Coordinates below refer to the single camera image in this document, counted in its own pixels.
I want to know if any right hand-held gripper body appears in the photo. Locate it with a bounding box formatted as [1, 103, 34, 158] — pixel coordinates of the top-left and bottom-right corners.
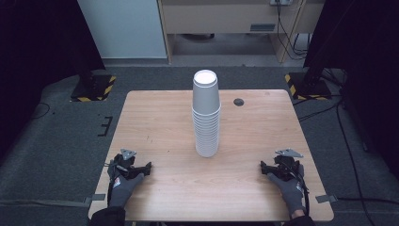
[274, 148, 305, 182]

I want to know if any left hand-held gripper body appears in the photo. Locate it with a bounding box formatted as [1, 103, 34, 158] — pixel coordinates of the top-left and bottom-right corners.
[107, 148, 144, 182]

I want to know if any stack of white paper cups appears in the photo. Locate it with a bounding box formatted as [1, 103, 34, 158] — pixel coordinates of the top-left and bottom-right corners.
[191, 69, 222, 158]

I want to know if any grey tape strip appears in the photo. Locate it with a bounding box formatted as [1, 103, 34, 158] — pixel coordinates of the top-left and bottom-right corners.
[314, 194, 339, 204]
[83, 193, 107, 205]

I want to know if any striped black stand base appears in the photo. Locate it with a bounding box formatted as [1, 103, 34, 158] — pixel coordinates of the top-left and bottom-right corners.
[284, 72, 333, 102]
[70, 74, 118, 103]

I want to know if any dark curtain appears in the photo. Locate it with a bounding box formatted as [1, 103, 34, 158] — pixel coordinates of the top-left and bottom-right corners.
[0, 0, 106, 161]
[303, 0, 399, 182]

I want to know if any white cabinet panel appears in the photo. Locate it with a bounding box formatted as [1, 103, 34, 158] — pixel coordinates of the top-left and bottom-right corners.
[77, 0, 168, 60]

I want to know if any light wooden desk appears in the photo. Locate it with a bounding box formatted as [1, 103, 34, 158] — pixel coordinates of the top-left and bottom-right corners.
[157, 0, 326, 65]

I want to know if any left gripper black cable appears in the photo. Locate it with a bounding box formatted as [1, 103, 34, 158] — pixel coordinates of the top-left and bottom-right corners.
[106, 161, 115, 206]

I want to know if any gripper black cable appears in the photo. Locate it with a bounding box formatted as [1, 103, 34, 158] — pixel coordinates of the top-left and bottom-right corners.
[286, 162, 311, 217]
[106, 161, 115, 206]

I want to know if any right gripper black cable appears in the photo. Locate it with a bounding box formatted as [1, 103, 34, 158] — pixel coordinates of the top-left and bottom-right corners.
[286, 162, 311, 217]

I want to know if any long black floor cable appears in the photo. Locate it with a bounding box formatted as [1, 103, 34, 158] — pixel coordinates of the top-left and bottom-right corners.
[335, 102, 375, 226]

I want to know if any thin looped floor cable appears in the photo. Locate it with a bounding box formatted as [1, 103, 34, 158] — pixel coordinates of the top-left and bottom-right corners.
[30, 102, 52, 121]

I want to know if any black stand post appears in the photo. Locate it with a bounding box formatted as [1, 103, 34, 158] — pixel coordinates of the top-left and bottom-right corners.
[73, 0, 97, 90]
[303, 0, 356, 88]

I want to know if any bundle of black desk cables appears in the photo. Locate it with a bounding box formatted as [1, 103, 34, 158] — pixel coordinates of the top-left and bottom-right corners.
[275, 0, 311, 61]

